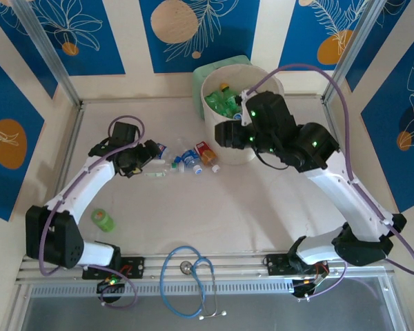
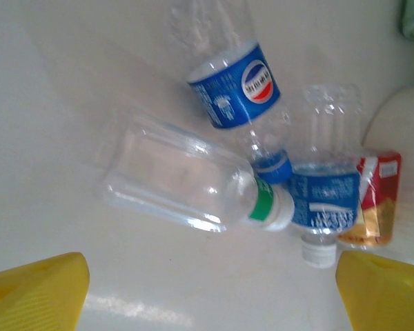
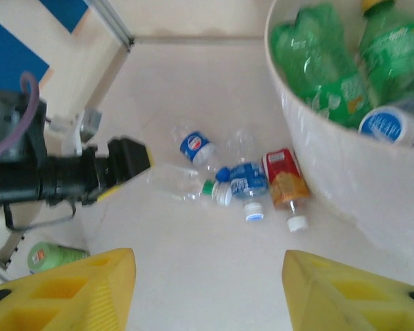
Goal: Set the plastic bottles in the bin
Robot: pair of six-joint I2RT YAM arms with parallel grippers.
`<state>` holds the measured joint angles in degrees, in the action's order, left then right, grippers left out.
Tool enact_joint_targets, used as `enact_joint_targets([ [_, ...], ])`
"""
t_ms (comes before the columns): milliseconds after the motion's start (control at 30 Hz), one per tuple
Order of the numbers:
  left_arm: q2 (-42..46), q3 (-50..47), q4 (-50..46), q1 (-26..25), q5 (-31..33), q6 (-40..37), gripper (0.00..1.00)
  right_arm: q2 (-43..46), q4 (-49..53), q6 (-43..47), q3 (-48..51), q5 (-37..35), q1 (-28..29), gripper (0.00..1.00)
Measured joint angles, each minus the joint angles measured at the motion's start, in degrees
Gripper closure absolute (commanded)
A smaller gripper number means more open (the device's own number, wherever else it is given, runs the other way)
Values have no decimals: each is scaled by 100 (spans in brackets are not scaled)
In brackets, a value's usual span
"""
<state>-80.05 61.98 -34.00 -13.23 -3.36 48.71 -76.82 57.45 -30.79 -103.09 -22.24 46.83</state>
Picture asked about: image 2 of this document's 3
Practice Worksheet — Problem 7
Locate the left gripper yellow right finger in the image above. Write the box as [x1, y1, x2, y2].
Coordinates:
[335, 250, 414, 331]

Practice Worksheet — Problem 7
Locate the red-label amber drink bottle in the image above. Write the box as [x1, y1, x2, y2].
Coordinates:
[336, 150, 404, 248]

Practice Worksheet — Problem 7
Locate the clear bottle green neck band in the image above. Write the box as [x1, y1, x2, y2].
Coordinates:
[101, 113, 295, 234]

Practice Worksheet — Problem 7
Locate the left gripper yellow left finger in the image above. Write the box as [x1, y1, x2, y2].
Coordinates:
[0, 252, 90, 331]

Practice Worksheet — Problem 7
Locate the clear bottle round logo label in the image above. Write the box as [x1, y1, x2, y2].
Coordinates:
[168, 0, 293, 184]

